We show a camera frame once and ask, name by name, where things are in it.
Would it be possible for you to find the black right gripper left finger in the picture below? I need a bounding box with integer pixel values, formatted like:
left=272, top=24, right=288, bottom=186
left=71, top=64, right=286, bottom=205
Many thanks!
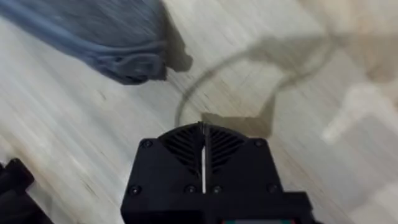
left=126, top=121, right=205, bottom=195

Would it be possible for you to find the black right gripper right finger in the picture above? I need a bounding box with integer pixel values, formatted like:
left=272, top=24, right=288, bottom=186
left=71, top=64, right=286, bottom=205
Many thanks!
left=204, top=123, right=283, bottom=195

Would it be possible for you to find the blue-grey soft zip bag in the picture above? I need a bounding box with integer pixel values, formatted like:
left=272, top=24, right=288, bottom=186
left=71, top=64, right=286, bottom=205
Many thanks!
left=0, top=0, right=169, bottom=86

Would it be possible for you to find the black rail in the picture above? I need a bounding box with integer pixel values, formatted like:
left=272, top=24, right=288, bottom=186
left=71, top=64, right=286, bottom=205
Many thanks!
left=0, top=157, right=54, bottom=224

